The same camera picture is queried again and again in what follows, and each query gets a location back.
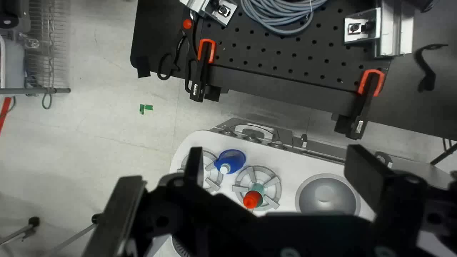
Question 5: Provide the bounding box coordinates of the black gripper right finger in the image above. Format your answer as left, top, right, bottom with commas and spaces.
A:
343, 144, 457, 240

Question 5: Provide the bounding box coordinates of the aluminium extrusion bracket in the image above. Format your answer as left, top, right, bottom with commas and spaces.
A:
179, 0, 240, 27
343, 0, 417, 60

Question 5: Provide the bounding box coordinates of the blue detergent bottle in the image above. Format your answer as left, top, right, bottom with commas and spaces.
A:
213, 147, 249, 177

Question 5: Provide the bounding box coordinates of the black looped cable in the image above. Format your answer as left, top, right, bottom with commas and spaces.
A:
156, 27, 193, 83

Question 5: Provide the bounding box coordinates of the black perforated breadboard table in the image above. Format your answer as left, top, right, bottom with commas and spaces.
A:
130, 0, 457, 143

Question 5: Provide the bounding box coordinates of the grey toy sink bowl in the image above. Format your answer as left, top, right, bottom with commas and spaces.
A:
294, 173, 360, 217

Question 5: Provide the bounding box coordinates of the orange black bar clamp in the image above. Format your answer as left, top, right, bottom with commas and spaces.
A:
187, 37, 222, 103
333, 67, 387, 141

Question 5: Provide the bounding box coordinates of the grey coiled cable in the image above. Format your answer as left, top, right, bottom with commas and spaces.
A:
237, 0, 332, 37

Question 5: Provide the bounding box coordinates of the black tripod leg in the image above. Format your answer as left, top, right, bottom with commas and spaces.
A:
46, 213, 103, 257
0, 216, 42, 247

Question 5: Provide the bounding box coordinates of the black curved strap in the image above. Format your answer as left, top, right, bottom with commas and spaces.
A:
414, 43, 450, 94

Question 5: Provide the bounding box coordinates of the metal wire rack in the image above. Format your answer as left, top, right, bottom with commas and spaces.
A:
22, 0, 74, 96

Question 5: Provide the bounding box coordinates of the grey toy faucet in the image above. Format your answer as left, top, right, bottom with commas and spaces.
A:
227, 120, 289, 146

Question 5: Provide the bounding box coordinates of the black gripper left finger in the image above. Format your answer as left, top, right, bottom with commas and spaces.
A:
83, 146, 207, 257

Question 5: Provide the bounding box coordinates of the white toy kitchen unit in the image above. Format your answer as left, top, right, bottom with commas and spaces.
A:
169, 116, 457, 257

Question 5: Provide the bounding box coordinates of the teal bottle with orange cap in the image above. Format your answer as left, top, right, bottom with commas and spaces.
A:
242, 183, 264, 211

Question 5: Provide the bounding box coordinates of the grey toy stove burner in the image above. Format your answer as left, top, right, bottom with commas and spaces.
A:
230, 164, 284, 211
180, 149, 226, 194

